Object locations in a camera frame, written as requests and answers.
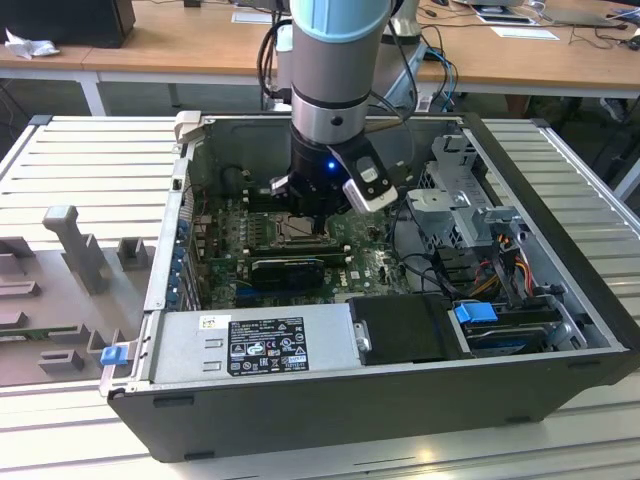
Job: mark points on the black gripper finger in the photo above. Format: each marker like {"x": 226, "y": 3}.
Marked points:
{"x": 321, "y": 225}

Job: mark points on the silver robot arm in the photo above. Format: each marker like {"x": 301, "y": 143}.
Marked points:
{"x": 335, "y": 75}

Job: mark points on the blue expansion slot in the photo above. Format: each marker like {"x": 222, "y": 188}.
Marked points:
{"x": 242, "y": 289}

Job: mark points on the blue slot clip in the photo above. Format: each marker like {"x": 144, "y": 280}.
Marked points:
{"x": 175, "y": 274}
{"x": 179, "y": 251}
{"x": 172, "y": 296}
{"x": 184, "y": 229}

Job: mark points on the black graphics card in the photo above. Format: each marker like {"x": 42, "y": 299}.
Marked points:
{"x": 285, "y": 274}

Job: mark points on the green motherboard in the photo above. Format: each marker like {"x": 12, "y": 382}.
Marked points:
{"x": 370, "y": 270}

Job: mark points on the beige case latch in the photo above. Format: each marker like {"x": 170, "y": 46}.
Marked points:
{"x": 189, "y": 125}

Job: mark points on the white labelled box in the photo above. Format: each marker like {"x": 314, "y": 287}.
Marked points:
{"x": 423, "y": 102}

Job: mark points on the metal drive cage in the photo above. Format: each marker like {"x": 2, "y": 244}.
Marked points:
{"x": 465, "y": 220}

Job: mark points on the pale blue teach pendant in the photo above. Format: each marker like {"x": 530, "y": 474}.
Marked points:
{"x": 417, "y": 60}

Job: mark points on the white paper sheet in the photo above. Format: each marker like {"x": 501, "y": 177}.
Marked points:
{"x": 250, "y": 16}

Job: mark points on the blue disk carrier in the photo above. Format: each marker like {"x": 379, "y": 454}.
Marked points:
{"x": 475, "y": 313}

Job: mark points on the grey power supply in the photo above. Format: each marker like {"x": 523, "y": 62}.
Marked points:
{"x": 180, "y": 345}

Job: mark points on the black PC case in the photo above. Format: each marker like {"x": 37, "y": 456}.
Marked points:
{"x": 300, "y": 415}

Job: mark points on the hard disk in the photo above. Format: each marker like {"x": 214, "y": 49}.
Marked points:
{"x": 500, "y": 342}

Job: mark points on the blue latch tab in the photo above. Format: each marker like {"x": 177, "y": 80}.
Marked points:
{"x": 114, "y": 356}

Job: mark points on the grey parts rack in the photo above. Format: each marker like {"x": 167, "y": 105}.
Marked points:
{"x": 50, "y": 295}

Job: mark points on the black box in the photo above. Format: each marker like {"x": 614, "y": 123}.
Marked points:
{"x": 65, "y": 20}

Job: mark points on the crumpled white paper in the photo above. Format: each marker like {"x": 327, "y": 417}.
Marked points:
{"x": 30, "y": 47}

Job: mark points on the green RAM stick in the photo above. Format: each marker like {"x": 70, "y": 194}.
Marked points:
{"x": 30, "y": 334}

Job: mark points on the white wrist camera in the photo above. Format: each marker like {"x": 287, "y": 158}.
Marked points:
{"x": 372, "y": 202}

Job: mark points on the metal cage bracket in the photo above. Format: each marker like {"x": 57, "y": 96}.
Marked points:
{"x": 430, "y": 205}

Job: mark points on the black plastic bay frame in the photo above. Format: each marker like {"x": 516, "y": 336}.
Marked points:
{"x": 450, "y": 265}

